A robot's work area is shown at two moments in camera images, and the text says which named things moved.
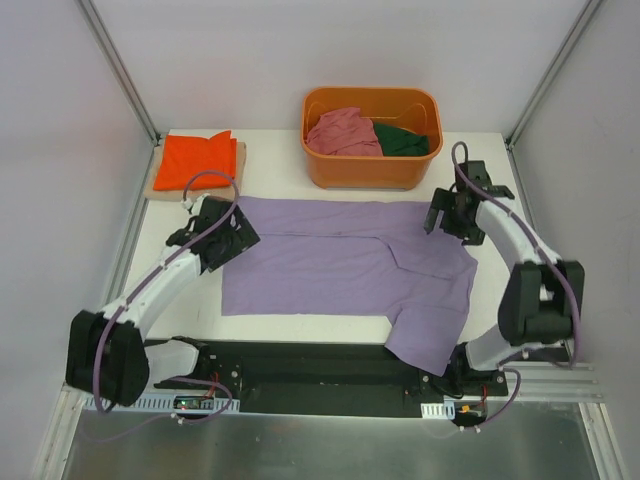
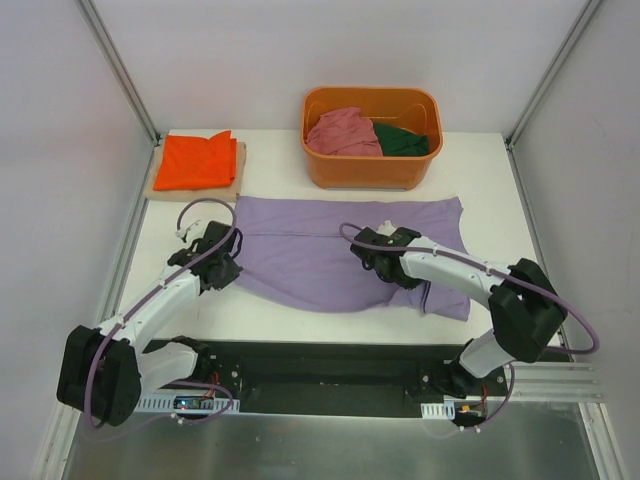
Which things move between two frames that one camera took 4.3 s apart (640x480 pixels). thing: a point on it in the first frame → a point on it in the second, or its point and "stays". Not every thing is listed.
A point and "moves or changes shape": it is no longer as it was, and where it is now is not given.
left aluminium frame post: (122, 69) stays
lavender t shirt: (354, 258) moves or changes shape
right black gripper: (445, 211) → (372, 259)
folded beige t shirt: (177, 195) stays
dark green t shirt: (395, 141) stays
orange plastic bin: (420, 108) stays
